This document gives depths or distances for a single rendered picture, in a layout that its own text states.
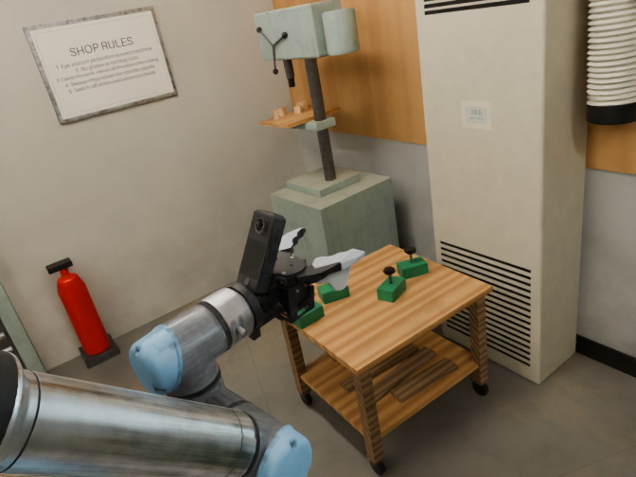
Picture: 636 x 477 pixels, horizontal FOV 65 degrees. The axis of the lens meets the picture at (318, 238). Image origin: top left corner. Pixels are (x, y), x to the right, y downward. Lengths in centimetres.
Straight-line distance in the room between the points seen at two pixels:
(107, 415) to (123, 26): 263
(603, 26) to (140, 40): 217
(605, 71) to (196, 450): 159
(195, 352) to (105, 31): 245
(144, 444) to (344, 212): 207
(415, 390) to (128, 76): 213
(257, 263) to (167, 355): 17
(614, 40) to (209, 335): 148
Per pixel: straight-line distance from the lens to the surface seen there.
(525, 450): 211
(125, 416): 48
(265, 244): 69
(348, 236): 253
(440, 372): 210
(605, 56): 182
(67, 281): 293
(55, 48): 290
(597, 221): 220
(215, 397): 68
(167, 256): 320
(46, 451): 45
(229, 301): 68
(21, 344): 310
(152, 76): 301
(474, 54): 192
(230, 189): 326
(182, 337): 64
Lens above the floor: 158
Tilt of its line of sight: 25 degrees down
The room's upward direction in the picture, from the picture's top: 11 degrees counter-clockwise
